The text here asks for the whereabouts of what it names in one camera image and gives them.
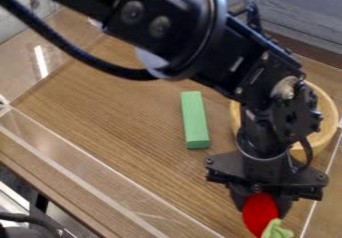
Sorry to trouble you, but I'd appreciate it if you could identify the red plush strawberry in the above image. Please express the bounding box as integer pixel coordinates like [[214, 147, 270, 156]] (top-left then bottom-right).
[[242, 193, 294, 238]]

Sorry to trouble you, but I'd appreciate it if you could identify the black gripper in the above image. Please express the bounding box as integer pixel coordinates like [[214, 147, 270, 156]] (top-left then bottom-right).
[[205, 151, 329, 219]]

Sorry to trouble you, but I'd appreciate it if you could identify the black table leg bracket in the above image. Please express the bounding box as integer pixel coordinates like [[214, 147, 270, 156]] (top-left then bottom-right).
[[28, 191, 84, 238]]

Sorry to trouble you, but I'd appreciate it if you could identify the black cable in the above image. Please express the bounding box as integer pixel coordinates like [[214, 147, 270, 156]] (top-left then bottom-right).
[[0, 211, 64, 238]]

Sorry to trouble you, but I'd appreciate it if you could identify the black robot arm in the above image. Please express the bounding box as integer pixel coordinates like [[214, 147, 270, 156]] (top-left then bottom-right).
[[0, 0, 329, 215]]

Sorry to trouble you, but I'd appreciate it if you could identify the green rectangular block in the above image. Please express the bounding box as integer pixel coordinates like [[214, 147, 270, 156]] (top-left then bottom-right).
[[181, 91, 210, 149]]

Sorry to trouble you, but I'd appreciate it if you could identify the wooden bowl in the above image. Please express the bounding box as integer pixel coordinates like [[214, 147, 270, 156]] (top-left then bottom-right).
[[230, 82, 340, 156]]

